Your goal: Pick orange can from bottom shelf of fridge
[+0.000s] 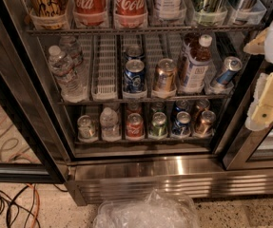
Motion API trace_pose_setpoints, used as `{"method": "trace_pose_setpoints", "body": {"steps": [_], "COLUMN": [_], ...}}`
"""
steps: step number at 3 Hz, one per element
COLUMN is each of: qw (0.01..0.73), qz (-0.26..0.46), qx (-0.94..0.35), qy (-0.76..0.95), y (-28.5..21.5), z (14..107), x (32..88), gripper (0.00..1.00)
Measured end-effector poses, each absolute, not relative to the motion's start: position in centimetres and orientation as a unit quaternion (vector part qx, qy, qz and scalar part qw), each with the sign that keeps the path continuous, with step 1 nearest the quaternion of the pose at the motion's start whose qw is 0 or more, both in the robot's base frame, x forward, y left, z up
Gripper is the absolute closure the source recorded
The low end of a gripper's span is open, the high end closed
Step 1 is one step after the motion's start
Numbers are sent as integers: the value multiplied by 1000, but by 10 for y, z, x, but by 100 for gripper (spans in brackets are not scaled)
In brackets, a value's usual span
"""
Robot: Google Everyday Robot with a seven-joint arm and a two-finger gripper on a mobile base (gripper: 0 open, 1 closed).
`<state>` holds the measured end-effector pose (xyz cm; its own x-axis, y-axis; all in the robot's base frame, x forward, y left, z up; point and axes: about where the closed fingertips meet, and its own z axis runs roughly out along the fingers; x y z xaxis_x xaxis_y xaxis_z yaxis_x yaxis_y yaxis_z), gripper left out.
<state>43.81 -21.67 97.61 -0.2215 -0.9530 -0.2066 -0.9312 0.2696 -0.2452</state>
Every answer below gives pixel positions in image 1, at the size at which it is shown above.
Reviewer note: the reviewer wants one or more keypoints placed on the orange can middle shelf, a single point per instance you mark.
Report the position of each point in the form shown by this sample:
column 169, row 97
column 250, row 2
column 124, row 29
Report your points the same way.
column 164, row 75

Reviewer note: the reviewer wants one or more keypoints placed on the orange soda can front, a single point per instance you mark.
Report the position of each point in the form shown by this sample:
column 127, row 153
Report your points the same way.
column 204, row 123

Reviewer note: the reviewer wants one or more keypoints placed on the red cola can front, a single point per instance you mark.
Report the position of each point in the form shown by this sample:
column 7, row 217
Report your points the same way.
column 135, row 125

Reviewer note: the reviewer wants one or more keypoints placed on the blue can middle rear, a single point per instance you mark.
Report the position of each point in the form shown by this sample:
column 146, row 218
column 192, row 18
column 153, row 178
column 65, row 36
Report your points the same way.
column 134, row 52

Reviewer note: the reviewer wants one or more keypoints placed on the green can bottom front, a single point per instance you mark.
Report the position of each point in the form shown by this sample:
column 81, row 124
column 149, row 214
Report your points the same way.
column 158, row 126

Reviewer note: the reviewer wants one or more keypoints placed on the brown tea bottle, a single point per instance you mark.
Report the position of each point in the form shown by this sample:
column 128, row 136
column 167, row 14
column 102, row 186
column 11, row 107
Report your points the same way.
column 186, row 47
column 192, row 72

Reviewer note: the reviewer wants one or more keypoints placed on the green can bottom rear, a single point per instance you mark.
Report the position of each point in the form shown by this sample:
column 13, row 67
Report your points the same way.
column 157, row 107

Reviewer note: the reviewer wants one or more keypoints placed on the orange soda can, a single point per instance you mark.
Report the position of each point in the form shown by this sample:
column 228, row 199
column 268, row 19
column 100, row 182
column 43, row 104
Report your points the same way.
column 200, row 106
column 204, row 123

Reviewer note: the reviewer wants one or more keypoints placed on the green tall can top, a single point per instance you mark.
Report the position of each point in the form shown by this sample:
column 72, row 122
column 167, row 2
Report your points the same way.
column 209, row 12

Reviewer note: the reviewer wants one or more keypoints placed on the small water bottle bottom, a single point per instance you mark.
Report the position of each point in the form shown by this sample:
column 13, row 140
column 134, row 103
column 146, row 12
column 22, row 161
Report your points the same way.
column 110, row 125

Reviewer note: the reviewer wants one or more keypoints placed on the orange soda can rear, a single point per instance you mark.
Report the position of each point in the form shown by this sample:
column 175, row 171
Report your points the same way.
column 200, row 106

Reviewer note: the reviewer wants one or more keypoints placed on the right glass fridge door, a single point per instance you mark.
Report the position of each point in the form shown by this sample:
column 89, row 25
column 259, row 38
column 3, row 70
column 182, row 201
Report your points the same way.
column 243, row 148

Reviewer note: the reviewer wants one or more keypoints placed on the slim blue silver can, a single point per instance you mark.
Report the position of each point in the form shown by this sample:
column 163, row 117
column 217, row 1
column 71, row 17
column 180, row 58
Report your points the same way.
column 231, row 66

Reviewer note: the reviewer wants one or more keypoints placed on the red cola bottle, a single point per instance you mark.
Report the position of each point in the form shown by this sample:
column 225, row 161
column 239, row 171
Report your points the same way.
column 130, row 13
column 90, row 12

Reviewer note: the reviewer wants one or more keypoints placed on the red cola bottle left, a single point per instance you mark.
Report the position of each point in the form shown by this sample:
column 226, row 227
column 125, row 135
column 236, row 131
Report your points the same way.
column 90, row 12

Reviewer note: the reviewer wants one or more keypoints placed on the glass fridge door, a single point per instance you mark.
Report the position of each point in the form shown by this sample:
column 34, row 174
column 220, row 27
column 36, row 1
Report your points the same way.
column 24, row 81
column 243, row 148

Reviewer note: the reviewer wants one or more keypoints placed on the water bottle middle rear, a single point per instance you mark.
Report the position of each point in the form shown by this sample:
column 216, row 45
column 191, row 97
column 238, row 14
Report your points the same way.
column 72, row 47

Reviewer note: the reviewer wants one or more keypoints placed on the silver can bottom left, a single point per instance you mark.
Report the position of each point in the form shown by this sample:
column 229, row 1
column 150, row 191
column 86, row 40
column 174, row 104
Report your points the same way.
column 86, row 128

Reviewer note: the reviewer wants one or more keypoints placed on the brown tea bottle front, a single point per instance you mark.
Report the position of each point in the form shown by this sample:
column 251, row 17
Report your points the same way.
column 192, row 72

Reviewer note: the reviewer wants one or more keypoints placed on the red cola can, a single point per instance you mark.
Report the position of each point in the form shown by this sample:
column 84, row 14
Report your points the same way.
column 135, row 125
column 134, row 108

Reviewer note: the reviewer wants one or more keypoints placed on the blue can bottom rear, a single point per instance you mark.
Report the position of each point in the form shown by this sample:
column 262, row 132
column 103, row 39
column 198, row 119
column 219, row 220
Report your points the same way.
column 181, row 105

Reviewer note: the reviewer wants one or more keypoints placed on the gold tall can top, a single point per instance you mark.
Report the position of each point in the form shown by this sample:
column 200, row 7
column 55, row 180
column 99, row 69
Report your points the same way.
column 48, row 11

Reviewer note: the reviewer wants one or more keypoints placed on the red cola can rear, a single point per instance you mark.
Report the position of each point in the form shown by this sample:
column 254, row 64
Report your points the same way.
column 134, row 108

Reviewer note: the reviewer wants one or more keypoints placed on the clear plastic bag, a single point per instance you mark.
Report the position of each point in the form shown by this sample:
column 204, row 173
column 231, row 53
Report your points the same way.
column 156, row 210

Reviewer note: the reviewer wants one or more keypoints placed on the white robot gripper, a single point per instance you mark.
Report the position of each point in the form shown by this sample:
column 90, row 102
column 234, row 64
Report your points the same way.
column 260, row 110

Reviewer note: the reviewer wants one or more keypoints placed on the blue can bottom front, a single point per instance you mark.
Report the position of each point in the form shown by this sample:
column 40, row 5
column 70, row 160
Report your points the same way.
column 181, row 125

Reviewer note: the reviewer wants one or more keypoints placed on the white label bottle top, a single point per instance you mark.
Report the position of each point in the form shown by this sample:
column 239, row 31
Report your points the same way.
column 167, row 9

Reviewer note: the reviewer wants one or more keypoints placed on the left glass fridge door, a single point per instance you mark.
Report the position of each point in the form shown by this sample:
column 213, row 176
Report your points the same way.
column 24, row 81

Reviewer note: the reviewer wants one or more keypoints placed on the brown tea bottle rear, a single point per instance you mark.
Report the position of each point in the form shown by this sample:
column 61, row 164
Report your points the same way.
column 186, row 47

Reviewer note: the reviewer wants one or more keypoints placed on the stainless fridge base panel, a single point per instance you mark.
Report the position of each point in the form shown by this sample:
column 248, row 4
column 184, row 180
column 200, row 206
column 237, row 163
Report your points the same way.
column 92, row 182

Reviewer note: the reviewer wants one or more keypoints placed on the red cola bottle right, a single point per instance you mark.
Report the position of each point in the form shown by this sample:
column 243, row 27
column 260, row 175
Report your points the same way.
column 130, row 13

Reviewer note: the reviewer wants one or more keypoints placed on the blue can middle front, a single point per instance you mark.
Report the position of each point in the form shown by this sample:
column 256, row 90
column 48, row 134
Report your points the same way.
column 134, row 76

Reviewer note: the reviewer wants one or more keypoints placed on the water bottle middle front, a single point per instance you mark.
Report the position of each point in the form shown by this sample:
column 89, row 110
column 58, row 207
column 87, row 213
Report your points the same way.
column 66, row 76

